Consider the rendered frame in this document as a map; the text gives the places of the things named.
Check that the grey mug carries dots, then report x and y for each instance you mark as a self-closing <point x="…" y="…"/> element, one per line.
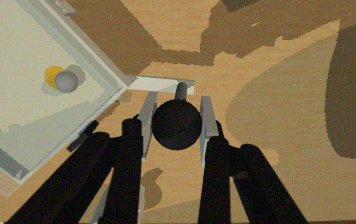
<point x="100" y="208"/>

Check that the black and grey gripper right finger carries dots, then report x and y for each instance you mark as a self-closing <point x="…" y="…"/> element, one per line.
<point x="265" y="201"/>

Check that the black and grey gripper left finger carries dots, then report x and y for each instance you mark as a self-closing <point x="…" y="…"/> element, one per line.
<point x="65" y="196"/>

